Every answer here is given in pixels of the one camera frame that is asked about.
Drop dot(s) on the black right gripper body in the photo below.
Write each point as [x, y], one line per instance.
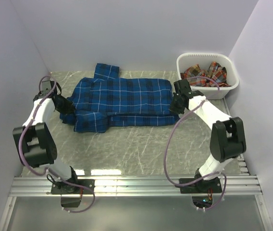
[175, 106]

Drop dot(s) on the white plastic laundry basket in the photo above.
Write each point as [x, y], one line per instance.
[186, 60]

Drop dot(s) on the blue plaid long sleeve shirt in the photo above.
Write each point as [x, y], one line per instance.
[108, 100]

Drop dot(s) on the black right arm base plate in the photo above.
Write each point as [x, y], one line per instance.
[203, 186]

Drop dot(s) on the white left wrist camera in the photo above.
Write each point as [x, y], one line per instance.
[47, 85]

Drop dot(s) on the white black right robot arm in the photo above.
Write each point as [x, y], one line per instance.
[227, 133]

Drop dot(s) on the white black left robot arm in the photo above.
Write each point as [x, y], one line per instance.
[36, 147]

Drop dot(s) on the red plaid shirt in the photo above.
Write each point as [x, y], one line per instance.
[206, 78]

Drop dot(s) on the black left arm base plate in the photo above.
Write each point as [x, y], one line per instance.
[61, 188]

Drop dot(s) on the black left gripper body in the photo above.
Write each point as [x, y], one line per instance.
[65, 106]

